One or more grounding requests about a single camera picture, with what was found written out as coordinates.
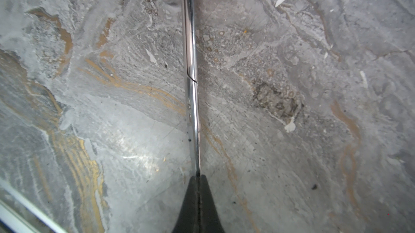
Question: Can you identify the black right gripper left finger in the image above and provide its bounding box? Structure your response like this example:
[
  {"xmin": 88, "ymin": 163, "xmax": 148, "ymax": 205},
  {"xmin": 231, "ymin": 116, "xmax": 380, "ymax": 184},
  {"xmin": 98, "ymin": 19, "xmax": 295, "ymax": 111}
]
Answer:
[{"xmin": 172, "ymin": 176, "xmax": 199, "ymax": 233}]

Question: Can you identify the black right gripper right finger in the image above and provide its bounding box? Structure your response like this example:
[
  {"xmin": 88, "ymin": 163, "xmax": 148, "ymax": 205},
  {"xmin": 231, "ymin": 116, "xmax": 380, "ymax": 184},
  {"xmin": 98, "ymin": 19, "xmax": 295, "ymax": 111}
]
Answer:
[{"xmin": 198, "ymin": 175, "xmax": 225, "ymax": 233}]

